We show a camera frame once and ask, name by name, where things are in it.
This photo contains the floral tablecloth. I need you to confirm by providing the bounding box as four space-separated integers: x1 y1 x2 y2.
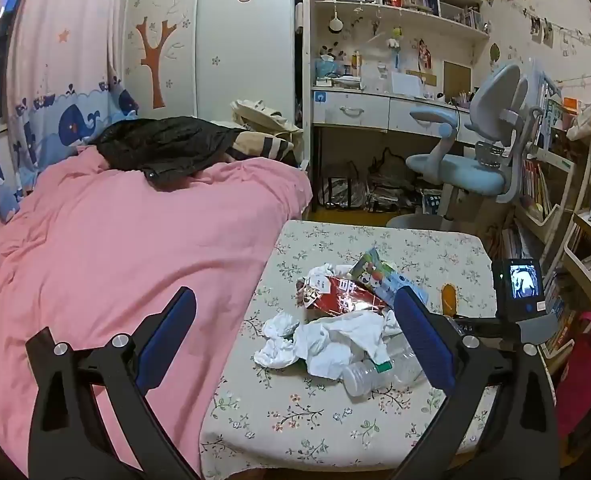
199 220 506 480

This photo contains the white desk with drawers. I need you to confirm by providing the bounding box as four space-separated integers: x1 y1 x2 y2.
310 87 481 211

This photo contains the string of hanging photos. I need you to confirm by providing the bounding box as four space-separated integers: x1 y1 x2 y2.
480 0 591 86

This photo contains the pink blanket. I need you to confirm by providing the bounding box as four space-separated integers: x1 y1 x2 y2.
0 147 313 480

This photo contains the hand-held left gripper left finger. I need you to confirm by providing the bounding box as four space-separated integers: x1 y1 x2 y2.
25 286 201 480

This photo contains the light blue container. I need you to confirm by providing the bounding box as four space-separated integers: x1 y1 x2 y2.
315 57 349 86

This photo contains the blue drink carton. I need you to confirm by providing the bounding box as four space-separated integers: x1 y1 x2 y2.
348 247 429 311

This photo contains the blue grey desk chair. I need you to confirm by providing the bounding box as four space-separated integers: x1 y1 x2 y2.
385 62 543 233

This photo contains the red snack packet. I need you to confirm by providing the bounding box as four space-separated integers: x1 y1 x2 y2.
295 274 391 318

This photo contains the white wardrobe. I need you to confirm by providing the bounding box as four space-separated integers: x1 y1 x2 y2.
122 0 299 126

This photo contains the beige canvas bag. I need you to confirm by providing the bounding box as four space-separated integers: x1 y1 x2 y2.
230 99 303 133

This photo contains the black jacket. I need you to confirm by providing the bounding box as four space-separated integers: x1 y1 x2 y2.
95 116 248 188

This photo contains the clear plastic bag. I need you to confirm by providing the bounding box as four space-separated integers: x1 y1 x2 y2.
325 160 369 211

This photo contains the white wall bookshelf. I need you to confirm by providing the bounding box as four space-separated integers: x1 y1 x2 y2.
308 0 491 91

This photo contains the white book rack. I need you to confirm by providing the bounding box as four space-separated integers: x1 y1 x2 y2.
513 72 576 261

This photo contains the small hanging plush toy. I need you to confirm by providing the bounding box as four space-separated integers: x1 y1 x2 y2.
385 25 406 68

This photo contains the brown cork board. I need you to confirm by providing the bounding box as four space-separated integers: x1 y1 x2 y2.
443 61 471 93

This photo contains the striped pillow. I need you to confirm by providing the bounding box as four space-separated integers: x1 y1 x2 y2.
225 130 296 163

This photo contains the red bag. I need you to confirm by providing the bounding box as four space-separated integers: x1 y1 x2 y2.
555 310 591 441

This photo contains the window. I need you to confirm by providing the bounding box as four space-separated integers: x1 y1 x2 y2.
0 0 25 122

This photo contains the pink whale print curtain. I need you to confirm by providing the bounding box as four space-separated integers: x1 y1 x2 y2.
0 0 141 226

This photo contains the clear plastic bottle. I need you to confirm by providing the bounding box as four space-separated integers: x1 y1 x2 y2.
342 332 426 400

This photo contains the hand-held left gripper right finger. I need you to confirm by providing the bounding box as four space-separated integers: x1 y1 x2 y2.
390 287 561 480

